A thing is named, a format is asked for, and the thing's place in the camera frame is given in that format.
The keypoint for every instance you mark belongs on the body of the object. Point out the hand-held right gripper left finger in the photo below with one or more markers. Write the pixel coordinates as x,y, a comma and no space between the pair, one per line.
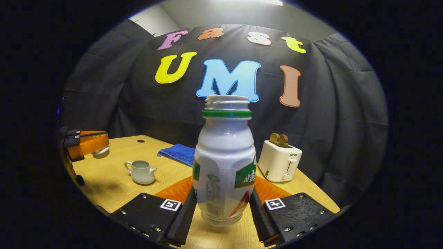
183,221

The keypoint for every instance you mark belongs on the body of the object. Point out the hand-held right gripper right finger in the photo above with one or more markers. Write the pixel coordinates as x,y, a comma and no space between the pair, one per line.
259,218

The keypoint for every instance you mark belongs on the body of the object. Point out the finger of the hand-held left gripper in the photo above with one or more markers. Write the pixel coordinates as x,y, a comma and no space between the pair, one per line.
86,133
71,142

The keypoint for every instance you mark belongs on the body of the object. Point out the white teacup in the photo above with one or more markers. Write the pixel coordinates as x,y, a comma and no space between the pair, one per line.
142,174

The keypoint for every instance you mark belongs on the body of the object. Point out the white plastic water bottle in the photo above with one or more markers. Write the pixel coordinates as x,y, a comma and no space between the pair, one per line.
223,148

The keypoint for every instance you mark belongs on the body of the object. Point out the white toaster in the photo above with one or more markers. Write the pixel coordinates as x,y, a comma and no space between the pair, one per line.
277,162

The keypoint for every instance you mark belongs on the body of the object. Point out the blue towel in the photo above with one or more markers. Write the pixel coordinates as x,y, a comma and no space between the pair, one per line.
178,154

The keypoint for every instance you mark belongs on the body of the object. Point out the brown toast slice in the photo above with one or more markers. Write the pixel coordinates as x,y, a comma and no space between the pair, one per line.
278,140

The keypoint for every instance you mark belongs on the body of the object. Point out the black backdrop cloth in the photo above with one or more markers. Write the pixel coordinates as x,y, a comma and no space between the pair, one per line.
328,121

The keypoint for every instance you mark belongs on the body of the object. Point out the large ceiling light panel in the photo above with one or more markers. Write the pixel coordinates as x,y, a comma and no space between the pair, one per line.
252,2

